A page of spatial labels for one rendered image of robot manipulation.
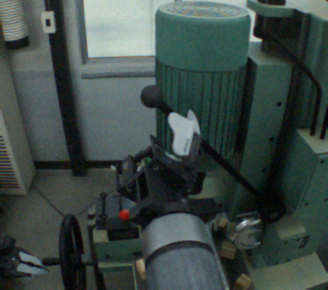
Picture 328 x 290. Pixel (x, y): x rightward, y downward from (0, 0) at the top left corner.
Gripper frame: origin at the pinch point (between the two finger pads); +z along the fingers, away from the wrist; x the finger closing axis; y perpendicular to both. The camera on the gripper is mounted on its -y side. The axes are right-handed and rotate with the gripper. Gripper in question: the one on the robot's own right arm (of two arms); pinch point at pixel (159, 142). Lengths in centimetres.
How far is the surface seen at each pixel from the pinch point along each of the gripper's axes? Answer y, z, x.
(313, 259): -70, -1, -1
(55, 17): 22, 145, 36
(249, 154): -20.3, 5.2, -8.3
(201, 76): 1.7, 4.3, -12.2
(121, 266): -25.7, 5.1, 37.2
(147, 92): 9.2, -2.7, -5.8
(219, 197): -28.8, 8.7, 5.1
